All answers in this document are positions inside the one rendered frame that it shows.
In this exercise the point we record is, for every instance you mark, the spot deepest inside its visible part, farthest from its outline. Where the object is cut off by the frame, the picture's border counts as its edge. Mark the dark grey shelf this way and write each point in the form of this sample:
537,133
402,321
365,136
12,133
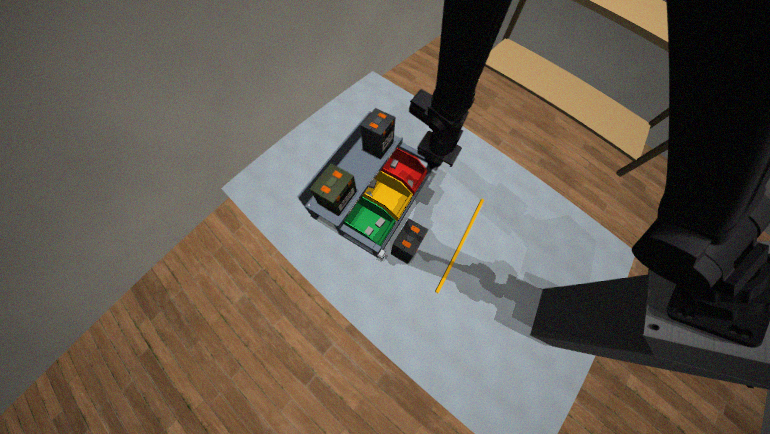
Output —
350,157

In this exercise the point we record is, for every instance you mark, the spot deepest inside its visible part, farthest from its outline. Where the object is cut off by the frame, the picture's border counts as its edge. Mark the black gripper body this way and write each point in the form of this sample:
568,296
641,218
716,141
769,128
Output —
438,151

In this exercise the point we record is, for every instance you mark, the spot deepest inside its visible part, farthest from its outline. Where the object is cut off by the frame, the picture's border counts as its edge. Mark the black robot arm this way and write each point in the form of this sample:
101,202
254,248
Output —
718,152

